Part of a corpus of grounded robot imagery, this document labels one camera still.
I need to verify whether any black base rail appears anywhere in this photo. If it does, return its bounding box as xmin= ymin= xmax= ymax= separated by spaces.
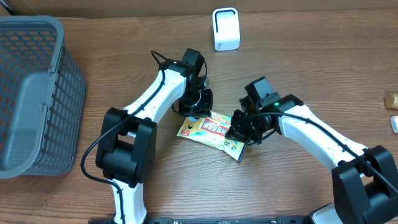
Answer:
xmin=88 ymin=215 xmax=312 ymax=224

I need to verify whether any white barcode scanner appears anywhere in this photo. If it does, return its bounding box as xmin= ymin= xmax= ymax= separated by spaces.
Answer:
xmin=212 ymin=7 xmax=241 ymax=52

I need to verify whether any yellow snack bag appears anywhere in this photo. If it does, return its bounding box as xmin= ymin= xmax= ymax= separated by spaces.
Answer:
xmin=177 ymin=111 xmax=246 ymax=162

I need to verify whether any small orange white box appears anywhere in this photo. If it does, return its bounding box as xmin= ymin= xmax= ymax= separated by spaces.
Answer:
xmin=390 ymin=115 xmax=398 ymax=134

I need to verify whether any white tube with gold cap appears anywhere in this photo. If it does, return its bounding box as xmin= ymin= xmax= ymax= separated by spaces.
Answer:
xmin=384 ymin=93 xmax=398 ymax=110

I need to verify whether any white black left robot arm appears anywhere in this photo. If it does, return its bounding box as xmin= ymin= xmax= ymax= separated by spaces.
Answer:
xmin=95 ymin=49 xmax=213 ymax=223

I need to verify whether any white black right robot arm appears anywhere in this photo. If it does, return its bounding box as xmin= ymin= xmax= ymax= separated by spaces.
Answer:
xmin=226 ymin=77 xmax=397 ymax=224

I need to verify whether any grey mesh basket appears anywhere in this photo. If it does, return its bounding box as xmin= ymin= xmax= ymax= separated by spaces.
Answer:
xmin=1 ymin=16 xmax=86 ymax=179

